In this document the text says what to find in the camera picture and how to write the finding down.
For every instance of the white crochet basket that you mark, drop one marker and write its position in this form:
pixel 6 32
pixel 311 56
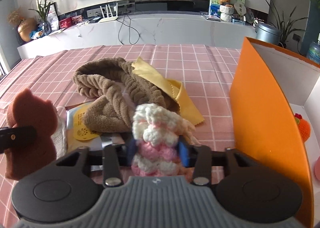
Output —
pixel 226 12

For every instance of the orange cardboard box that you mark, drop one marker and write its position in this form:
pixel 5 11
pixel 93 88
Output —
pixel 270 85

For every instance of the red gift box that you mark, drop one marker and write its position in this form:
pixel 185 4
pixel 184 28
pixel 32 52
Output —
pixel 65 23

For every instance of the green plant glass vase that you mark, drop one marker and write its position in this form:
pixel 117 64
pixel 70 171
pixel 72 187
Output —
pixel 43 9

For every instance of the green picture book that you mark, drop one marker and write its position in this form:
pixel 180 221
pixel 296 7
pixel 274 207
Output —
pixel 214 6

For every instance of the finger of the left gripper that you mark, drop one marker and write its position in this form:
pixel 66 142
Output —
pixel 16 136

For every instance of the green potted plant right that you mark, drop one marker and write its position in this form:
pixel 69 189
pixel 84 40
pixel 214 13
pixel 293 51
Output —
pixel 286 26

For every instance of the yellow microfiber cloth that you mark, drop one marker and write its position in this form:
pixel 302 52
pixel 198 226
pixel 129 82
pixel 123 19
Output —
pixel 173 88

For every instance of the brown plush headband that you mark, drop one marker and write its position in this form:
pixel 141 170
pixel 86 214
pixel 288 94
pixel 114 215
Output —
pixel 109 112

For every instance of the white marble tv console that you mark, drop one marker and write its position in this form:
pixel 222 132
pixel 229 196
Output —
pixel 154 29

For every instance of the grey metal trash bin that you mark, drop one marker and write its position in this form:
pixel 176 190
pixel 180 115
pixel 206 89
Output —
pixel 267 33

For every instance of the orange crochet toy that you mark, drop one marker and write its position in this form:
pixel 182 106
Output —
pixel 303 126

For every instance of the white bath mitt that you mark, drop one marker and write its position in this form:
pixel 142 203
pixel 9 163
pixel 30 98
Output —
pixel 59 138

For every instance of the pink checkered tablecloth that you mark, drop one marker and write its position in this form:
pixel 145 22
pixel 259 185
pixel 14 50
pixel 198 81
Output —
pixel 206 73

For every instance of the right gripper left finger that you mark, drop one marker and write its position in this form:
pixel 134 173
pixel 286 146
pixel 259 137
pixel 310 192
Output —
pixel 111 158

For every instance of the blue water bottle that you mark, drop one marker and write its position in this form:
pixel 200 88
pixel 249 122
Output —
pixel 313 53

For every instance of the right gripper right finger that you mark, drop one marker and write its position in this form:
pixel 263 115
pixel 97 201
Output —
pixel 201 158

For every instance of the white pink crochet toy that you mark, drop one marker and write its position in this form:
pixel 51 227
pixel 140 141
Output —
pixel 156 131

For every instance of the silver yellow snack packet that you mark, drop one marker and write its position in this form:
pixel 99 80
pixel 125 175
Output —
pixel 78 135

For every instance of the brown bear-shaped sponge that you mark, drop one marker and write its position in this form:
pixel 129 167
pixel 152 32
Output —
pixel 31 121

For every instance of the golden round vase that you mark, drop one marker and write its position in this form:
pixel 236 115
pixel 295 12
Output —
pixel 26 27

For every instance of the white wifi router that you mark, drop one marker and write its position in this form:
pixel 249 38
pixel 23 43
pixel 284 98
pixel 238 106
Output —
pixel 109 14

